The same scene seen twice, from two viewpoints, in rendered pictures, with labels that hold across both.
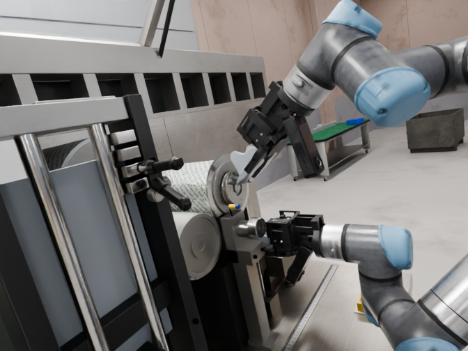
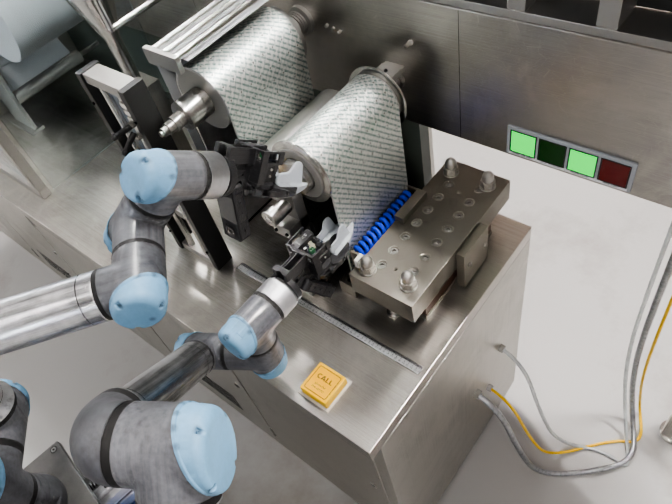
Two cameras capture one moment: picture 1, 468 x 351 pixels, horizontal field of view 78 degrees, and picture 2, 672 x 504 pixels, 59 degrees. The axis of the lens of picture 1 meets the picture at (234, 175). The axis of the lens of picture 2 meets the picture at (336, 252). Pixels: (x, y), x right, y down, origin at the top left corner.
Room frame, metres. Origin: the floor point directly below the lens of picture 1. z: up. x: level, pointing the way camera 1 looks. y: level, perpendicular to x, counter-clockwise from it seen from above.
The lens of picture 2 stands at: (0.82, -0.83, 2.01)
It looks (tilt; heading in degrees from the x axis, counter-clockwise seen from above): 50 degrees down; 103
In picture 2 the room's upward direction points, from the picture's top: 16 degrees counter-clockwise
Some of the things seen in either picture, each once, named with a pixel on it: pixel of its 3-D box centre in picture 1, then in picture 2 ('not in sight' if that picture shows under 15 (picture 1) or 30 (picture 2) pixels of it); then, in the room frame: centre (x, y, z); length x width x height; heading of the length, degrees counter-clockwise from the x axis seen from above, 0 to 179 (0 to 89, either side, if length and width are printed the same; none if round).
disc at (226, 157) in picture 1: (229, 187); (301, 172); (0.61, 0.02, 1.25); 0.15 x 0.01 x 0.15; 142
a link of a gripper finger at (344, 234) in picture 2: not in sight; (342, 234); (0.67, -0.04, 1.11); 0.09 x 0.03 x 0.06; 51
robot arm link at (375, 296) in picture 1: (385, 298); (257, 351); (0.48, -0.23, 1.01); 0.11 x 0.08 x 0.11; 174
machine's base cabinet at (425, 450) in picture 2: not in sight; (174, 240); (-0.10, 0.63, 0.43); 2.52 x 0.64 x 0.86; 142
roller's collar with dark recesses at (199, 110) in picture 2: not in sight; (193, 108); (0.40, 0.15, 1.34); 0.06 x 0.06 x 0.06; 52
